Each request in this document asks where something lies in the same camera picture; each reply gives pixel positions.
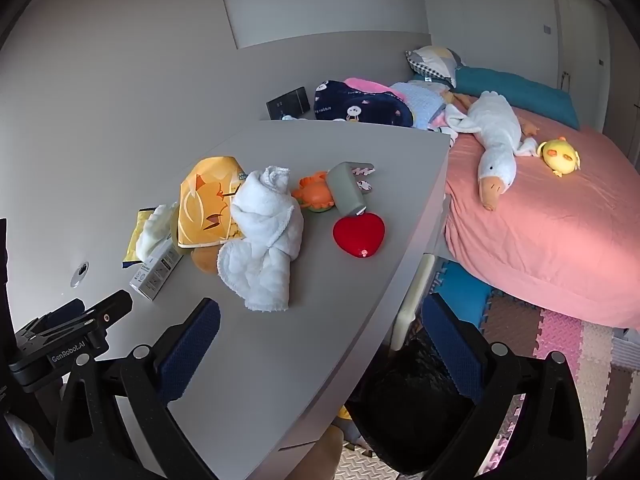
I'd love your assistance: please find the patterned pillow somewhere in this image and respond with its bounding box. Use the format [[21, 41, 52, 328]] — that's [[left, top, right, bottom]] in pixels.
[[405, 46, 466, 88]]

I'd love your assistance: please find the bed with pink sheet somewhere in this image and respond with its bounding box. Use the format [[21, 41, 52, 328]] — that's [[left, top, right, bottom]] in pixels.
[[425, 105, 640, 331]]

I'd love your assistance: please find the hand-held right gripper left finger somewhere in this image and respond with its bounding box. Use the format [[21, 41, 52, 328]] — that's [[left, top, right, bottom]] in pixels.
[[52, 297, 223, 480]]

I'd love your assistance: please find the white door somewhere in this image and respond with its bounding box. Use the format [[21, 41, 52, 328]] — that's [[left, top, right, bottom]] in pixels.
[[550, 0, 611, 106]]

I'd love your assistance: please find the white towel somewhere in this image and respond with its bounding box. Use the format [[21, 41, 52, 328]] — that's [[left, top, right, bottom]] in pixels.
[[216, 165, 305, 312]]

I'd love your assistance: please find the pink cloth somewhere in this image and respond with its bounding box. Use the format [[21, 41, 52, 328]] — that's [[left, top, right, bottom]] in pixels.
[[342, 77, 406, 98]]

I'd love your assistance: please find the yellow orange snack bag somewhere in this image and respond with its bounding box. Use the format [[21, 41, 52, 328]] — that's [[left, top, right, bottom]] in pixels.
[[177, 156, 246, 250]]

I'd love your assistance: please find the light blue blanket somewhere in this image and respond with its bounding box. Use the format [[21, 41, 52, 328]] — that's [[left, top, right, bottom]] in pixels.
[[390, 81, 448, 131]]

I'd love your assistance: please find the red heart hand warmer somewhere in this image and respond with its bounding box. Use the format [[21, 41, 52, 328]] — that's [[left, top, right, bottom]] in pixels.
[[332, 212, 386, 257]]

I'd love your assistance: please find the grey cylinder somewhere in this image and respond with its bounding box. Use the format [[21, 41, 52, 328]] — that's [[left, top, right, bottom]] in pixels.
[[326, 161, 376, 218]]

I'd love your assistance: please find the yellow packet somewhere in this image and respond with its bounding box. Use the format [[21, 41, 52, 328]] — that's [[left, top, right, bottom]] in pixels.
[[121, 208, 161, 268]]

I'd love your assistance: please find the orange crab toy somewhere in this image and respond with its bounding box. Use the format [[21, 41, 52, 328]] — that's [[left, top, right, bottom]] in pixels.
[[291, 171, 336, 214]]

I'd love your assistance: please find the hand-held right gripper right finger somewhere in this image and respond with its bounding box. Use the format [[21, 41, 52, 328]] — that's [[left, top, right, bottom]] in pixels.
[[420, 292, 588, 480]]

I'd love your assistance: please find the small white box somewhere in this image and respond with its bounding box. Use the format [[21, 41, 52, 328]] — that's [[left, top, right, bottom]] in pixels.
[[129, 240, 183, 302]]

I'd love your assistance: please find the navy rabbit print blanket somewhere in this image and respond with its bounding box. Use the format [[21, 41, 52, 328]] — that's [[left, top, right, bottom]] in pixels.
[[313, 80, 416, 128]]

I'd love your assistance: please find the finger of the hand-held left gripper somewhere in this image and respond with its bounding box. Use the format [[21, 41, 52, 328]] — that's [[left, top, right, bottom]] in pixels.
[[82, 290, 134, 323], [37, 298, 86, 331]]

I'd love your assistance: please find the black box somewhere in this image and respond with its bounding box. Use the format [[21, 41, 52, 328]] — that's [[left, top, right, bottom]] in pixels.
[[266, 86, 311, 121]]

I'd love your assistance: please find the white goose plush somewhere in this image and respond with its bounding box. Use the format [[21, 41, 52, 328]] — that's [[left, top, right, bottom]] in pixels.
[[444, 91, 538, 212]]

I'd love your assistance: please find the bin with black bag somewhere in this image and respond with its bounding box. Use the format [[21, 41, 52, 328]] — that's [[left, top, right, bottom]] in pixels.
[[345, 327, 526, 476]]

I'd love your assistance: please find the yellow chick plush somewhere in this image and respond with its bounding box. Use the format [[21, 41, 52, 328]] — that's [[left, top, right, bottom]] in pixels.
[[537, 136, 582, 178]]

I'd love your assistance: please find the teal pillow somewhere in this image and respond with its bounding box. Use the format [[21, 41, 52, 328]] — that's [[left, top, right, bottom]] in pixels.
[[452, 66, 581, 131]]

